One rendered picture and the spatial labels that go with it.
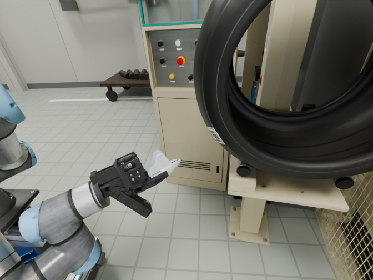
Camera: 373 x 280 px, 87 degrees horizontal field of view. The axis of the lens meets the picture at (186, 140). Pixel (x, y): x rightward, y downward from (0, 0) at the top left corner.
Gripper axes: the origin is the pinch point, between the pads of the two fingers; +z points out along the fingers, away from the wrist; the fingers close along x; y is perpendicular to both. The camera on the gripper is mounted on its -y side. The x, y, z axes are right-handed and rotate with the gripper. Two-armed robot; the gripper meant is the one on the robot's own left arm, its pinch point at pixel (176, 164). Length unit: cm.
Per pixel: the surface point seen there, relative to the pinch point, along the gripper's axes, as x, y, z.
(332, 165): -17.2, -11.6, 33.5
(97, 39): 407, 138, 22
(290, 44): 10, 18, 57
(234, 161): 10.7, -13.9, 22.7
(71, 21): 415, 179, -8
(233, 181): 4.2, -16.5, 16.6
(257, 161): -6.1, -7.3, 20.2
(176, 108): 84, 1, 31
